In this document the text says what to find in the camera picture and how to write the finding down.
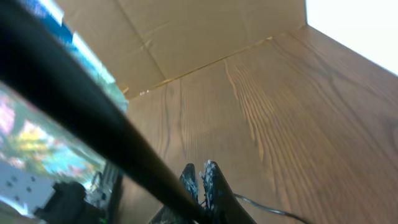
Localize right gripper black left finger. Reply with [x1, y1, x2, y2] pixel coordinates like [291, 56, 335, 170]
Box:
[150, 163, 199, 224]

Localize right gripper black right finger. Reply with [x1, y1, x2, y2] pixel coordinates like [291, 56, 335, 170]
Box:
[201, 160, 256, 224]

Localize black USB cable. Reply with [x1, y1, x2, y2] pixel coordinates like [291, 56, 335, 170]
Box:
[233, 192, 312, 224]

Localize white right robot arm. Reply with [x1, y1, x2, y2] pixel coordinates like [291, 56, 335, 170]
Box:
[1, 1, 252, 223]

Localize cardboard side panel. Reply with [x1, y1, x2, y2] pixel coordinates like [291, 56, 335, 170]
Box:
[58, 0, 306, 97]

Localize colourful printed sheet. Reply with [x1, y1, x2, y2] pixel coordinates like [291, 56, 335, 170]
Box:
[1, 0, 128, 188]

